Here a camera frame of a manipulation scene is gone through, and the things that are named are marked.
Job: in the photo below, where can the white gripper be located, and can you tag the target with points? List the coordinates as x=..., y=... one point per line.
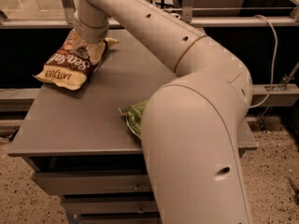
x=90, y=34

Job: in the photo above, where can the brown sea salt chip bag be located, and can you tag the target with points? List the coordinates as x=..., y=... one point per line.
x=71, y=68

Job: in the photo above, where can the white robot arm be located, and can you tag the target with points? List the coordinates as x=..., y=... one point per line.
x=190, y=126

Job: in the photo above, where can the green kettle chip bag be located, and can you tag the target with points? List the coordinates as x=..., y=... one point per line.
x=133, y=116

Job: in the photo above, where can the grey drawer cabinet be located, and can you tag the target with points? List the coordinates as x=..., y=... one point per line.
x=80, y=146

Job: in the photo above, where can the grey metal railing frame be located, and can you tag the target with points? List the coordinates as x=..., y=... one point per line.
x=31, y=14

